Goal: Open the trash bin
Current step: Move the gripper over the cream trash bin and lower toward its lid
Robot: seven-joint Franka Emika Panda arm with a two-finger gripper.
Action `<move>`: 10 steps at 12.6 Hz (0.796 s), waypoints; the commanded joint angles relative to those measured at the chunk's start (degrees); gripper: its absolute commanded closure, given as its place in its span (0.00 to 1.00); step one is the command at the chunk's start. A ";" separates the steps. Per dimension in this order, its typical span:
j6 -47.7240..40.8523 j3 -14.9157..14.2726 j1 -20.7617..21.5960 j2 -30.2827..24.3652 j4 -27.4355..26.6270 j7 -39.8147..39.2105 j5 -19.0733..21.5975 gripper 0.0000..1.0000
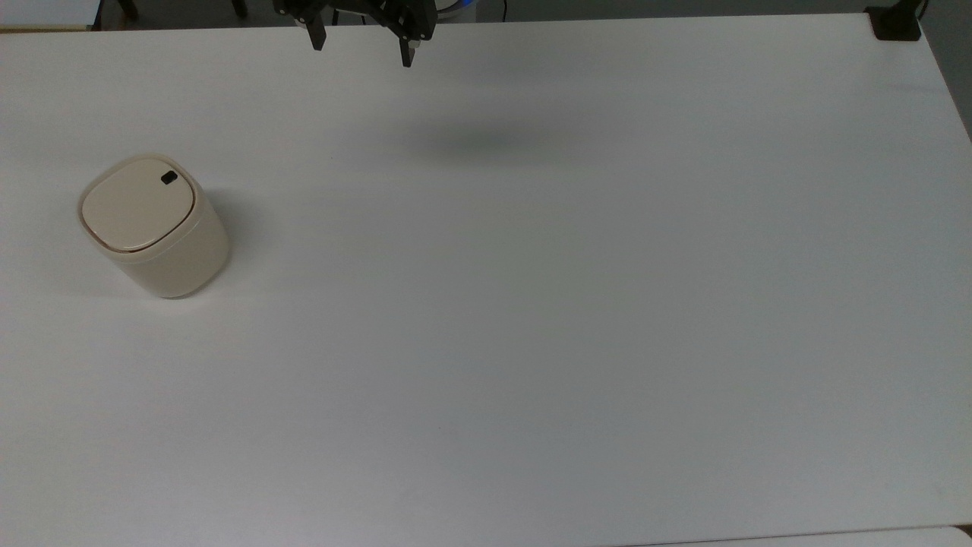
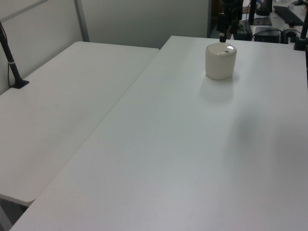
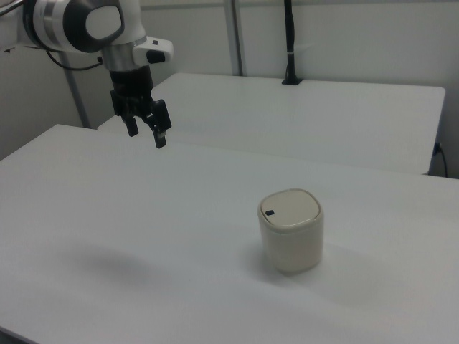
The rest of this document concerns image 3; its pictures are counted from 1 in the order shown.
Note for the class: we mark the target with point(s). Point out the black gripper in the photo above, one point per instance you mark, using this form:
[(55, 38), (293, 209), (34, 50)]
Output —
[(131, 87)]

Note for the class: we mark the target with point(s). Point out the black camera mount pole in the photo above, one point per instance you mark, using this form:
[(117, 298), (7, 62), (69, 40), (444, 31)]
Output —
[(291, 43)]

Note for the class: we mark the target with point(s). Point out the beige trash bin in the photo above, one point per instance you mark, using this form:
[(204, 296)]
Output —
[(291, 233)]

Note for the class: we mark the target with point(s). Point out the grey wall profile post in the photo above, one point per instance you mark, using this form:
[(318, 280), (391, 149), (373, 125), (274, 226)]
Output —
[(236, 36), (76, 96)]

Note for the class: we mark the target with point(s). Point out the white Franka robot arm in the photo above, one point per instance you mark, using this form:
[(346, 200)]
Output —
[(71, 25)]

